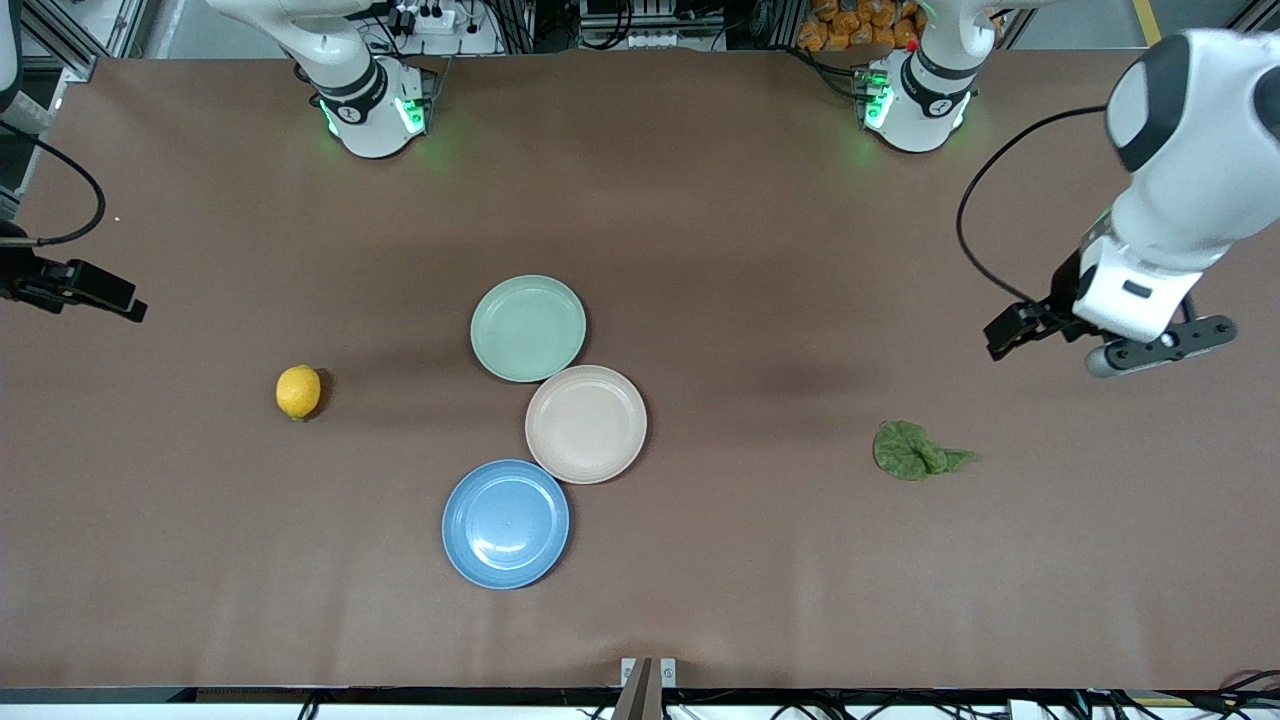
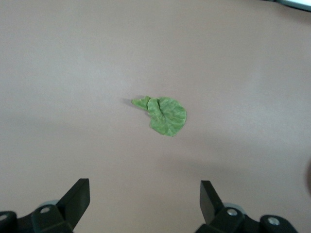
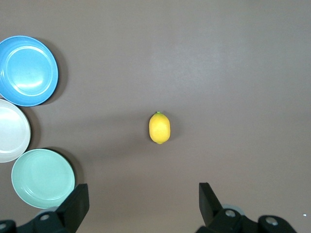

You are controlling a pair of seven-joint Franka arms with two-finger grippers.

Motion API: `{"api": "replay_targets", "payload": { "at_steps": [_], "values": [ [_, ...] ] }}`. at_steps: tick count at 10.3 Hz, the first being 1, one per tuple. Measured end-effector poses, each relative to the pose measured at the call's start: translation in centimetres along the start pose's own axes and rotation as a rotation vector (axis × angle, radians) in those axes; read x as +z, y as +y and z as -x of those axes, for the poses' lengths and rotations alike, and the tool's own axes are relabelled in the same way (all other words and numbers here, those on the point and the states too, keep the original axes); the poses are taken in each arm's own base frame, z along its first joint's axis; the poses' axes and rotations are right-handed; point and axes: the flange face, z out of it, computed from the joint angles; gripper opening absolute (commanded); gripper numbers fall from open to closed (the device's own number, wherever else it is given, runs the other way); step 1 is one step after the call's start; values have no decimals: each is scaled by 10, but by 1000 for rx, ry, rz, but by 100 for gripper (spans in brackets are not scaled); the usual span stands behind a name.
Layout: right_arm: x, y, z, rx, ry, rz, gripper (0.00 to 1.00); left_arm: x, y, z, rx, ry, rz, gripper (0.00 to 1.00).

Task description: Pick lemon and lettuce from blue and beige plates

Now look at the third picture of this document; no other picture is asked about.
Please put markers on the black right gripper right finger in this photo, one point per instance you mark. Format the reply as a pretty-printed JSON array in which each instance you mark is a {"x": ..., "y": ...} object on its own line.
[{"x": 211, "y": 208}]

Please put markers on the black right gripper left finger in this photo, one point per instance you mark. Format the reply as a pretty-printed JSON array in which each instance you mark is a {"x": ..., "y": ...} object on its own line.
[{"x": 73, "y": 208}]

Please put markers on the beige round plate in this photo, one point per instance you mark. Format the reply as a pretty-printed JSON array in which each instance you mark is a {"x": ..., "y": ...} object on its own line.
[{"x": 12, "y": 131}]

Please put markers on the green round plate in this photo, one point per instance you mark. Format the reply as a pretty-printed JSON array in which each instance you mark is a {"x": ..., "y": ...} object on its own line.
[{"x": 41, "y": 177}]

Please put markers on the yellow lemon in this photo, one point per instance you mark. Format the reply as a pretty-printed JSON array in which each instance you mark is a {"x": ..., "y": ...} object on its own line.
[{"x": 160, "y": 128}]

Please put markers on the blue round plate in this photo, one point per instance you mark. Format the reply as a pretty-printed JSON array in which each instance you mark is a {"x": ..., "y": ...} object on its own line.
[{"x": 26, "y": 70}]

